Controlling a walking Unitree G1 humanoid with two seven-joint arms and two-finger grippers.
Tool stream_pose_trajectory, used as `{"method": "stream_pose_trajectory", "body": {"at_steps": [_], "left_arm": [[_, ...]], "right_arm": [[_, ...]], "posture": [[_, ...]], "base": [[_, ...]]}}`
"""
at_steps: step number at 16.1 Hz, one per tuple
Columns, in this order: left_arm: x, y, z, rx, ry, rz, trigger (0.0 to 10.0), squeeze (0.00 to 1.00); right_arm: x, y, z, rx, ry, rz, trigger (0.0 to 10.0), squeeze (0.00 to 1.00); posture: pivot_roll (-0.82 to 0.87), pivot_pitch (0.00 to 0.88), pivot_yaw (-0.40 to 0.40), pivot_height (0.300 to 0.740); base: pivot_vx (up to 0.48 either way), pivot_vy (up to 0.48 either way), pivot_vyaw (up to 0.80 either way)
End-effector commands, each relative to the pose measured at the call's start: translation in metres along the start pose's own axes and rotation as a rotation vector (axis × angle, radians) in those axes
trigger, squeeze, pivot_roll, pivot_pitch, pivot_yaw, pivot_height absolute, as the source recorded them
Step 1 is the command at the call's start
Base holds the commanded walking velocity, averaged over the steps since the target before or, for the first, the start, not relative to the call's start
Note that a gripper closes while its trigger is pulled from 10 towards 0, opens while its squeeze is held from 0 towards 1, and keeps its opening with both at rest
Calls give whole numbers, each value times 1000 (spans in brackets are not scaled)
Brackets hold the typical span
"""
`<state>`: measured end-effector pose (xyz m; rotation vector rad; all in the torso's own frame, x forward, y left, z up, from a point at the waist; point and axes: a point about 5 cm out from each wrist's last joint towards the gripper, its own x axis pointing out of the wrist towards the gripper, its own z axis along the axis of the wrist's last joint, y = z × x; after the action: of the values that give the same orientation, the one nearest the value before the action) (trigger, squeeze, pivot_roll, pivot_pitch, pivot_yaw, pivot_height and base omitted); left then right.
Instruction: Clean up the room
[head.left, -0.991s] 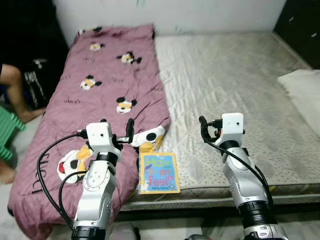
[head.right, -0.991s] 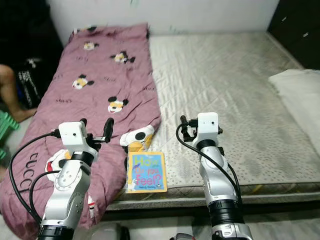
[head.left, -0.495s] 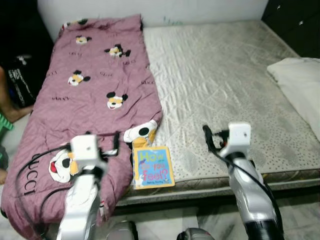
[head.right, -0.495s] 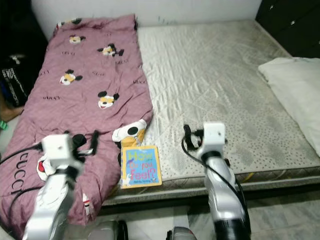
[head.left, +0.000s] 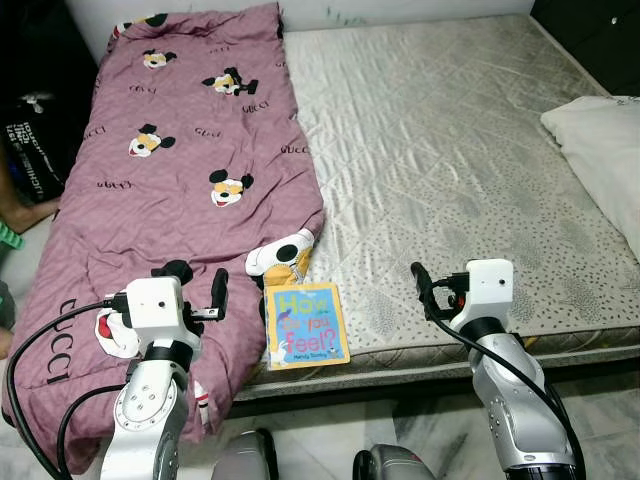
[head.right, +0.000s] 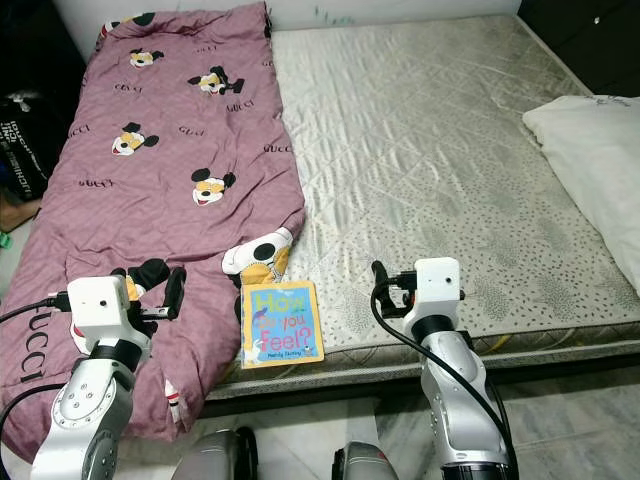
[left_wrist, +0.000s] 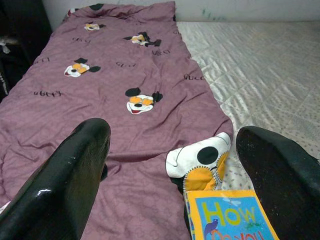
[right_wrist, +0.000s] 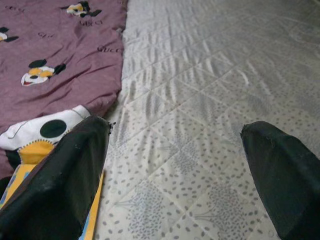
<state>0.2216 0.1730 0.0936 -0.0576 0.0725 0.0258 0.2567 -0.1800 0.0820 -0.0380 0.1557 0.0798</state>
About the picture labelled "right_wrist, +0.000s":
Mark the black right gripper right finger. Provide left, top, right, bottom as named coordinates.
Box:
left=240, top=120, right=320, bottom=240

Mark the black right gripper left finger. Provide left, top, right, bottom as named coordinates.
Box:
left=0, top=114, right=113, bottom=240

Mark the yellow blue children's book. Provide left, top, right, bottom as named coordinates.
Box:
left=0, top=163, right=106, bottom=240

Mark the white yellow plush toy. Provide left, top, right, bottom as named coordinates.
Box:
left=0, top=104, right=92, bottom=173

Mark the pink cartoon print blanket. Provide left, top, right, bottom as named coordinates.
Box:
left=0, top=0, right=129, bottom=180

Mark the white quilted mattress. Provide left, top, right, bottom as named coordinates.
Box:
left=82, top=0, right=320, bottom=240

